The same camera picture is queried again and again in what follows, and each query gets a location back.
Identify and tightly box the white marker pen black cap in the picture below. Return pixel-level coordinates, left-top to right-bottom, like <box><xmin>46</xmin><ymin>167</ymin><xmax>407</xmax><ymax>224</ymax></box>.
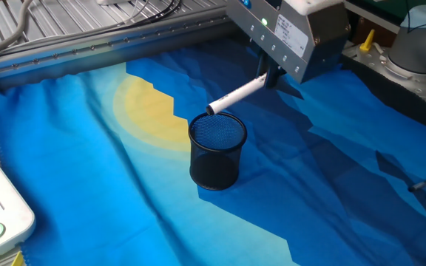
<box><xmin>205</xmin><ymin>72</ymin><xmax>268</xmax><ymax>115</ymax></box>

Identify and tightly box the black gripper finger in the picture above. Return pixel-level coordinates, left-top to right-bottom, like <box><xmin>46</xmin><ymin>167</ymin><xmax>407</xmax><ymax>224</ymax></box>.
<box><xmin>255</xmin><ymin>51</ymin><xmax>269</xmax><ymax>78</ymax></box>
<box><xmin>265</xmin><ymin>66</ymin><xmax>286</xmax><ymax>89</ymax></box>

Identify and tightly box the silver Schunk gripper body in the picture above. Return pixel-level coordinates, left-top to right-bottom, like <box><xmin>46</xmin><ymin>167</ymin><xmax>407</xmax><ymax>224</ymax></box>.
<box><xmin>226</xmin><ymin>0</ymin><xmax>351</xmax><ymax>84</ymax></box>

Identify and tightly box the silver aluminium rail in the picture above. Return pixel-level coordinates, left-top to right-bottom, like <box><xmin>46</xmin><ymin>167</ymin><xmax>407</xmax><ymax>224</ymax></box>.
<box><xmin>0</xmin><ymin>1</ymin><xmax>236</xmax><ymax>92</ymax></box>

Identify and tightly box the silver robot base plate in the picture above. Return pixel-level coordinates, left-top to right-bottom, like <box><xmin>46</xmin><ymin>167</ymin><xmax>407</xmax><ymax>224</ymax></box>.
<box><xmin>340</xmin><ymin>36</ymin><xmax>426</xmax><ymax>108</ymax></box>

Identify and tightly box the blue mountain print cloth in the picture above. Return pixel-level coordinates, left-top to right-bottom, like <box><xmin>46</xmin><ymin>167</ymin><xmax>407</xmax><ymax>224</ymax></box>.
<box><xmin>0</xmin><ymin>38</ymin><xmax>426</xmax><ymax>266</ymax></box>

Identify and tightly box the black mesh pen holder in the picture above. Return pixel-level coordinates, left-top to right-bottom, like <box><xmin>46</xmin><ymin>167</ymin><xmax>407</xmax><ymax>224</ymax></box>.
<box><xmin>188</xmin><ymin>111</ymin><xmax>249</xmax><ymax>191</ymax></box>

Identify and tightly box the thick grey cable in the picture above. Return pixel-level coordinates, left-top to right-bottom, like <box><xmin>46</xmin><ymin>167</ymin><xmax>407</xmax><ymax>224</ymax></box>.
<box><xmin>0</xmin><ymin>0</ymin><xmax>35</xmax><ymax>62</ymax></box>

